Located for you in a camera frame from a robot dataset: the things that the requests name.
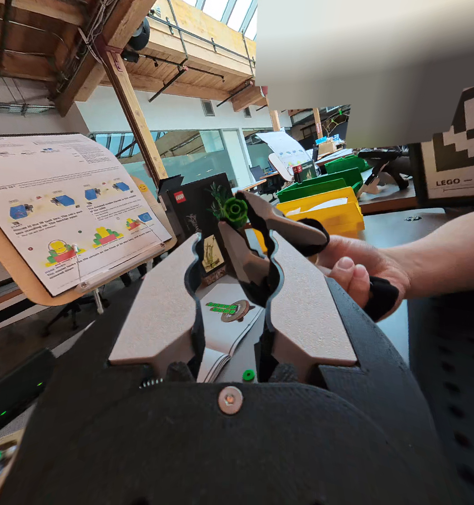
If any person's right hand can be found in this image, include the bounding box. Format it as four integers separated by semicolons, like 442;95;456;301
316;237;412;312

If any instruction booklet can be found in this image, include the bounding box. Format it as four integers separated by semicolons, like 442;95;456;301
198;274;263;383

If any black framed marker sign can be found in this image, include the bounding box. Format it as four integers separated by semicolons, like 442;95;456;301
410;84;474;208

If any grey desk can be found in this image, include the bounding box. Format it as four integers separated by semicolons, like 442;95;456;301
198;207;474;383

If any yellow storage bin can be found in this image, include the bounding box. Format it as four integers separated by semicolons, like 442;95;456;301
257;186;366;255

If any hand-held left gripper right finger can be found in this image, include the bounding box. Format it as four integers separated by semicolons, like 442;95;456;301
255;232;358;382

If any black ceiling speaker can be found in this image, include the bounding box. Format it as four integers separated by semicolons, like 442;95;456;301
128;18;151;52

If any person's right forearm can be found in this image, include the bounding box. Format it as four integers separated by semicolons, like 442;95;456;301
395;207;474;300

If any single green round brick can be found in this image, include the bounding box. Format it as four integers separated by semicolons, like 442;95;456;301
222;196;249;229

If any printed instruction sheet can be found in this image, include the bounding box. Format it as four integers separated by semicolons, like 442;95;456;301
0;133;172;296

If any black box with green light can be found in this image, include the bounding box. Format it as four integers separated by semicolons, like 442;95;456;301
0;347;56;436

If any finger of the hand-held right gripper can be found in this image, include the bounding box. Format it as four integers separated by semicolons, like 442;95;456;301
236;191;316;262
217;220;279;309

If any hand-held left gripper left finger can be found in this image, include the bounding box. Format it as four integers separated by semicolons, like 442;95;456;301
109;233;207;382

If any black bamboo set box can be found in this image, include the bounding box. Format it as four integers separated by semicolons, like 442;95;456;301
158;173;238;286

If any black office chair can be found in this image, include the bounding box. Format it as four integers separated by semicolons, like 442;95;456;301
44;294;111;338

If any small dark set box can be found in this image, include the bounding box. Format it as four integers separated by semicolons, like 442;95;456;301
293;160;317;183

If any green storage bin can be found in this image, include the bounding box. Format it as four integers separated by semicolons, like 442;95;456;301
324;155;370;174
276;168;360;204

